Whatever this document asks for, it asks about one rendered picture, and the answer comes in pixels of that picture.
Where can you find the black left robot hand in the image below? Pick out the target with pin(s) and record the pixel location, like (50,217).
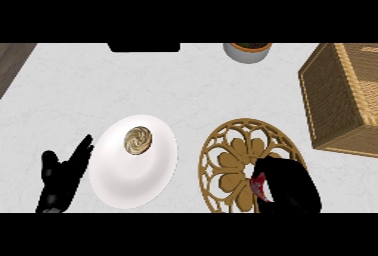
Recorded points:
(60,180)

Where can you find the red can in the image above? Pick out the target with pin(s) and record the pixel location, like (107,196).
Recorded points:
(259,188)

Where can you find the white oval plate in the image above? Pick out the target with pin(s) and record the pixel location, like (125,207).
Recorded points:
(132,173)

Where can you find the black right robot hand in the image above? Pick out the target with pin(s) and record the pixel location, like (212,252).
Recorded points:
(289,186)

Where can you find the beige swirled cupcake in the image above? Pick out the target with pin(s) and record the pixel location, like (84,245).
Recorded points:
(137,140)

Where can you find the brown wicker basket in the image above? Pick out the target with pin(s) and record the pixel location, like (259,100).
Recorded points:
(339,96)

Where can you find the black appliance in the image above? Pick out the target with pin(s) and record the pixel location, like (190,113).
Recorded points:
(143,47)

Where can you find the gold openwork round placemat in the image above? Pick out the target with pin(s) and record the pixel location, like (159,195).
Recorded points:
(230,160)

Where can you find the dark wooden panel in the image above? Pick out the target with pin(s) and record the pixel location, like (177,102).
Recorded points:
(11,63)

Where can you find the white plant pot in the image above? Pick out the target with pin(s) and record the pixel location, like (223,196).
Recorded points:
(246,53)

